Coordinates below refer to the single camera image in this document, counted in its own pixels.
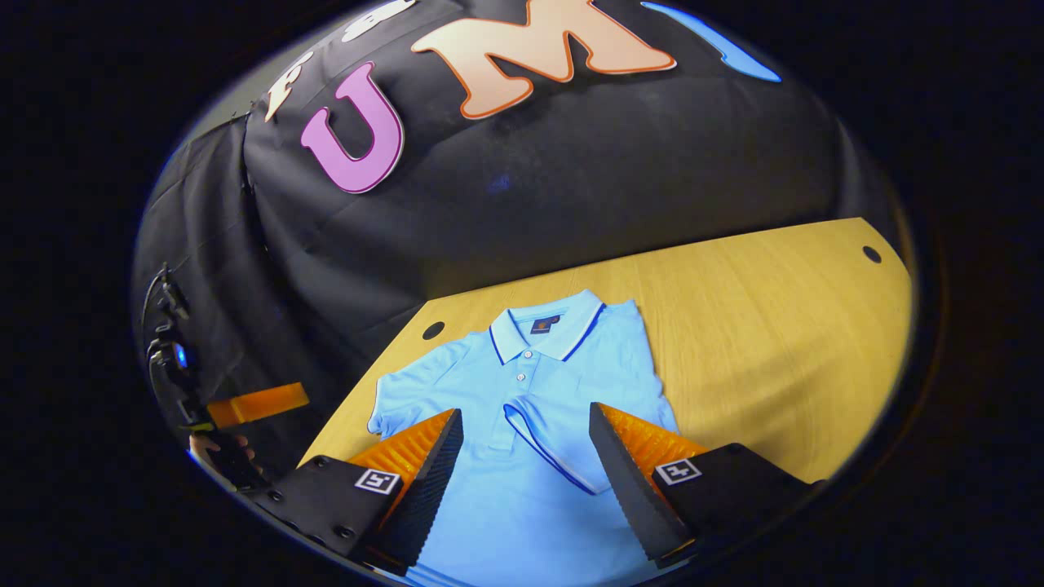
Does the light blue T-shirt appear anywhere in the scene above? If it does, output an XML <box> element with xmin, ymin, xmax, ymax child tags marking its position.
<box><xmin>367</xmin><ymin>289</ymin><xmax>682</xmax><ymax>587</ymax></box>

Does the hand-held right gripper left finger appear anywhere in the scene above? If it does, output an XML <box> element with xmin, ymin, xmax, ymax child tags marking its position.
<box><xmin>245</xmin><ymin>408</ymin><xmax>465</xmax><ymax>576</ymax></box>

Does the black backdrop cloth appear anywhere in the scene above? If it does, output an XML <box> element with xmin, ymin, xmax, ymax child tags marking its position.
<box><xmin>130</xmin><ymin>0</ymin><xmax>908</xmax><ymax>482</ymax></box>

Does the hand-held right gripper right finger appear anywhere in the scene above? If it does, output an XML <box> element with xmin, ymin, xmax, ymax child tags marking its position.
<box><xmin>588</xmin><ymin>402</ymin><xmax>825</xmax><ymax>570</ymax></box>

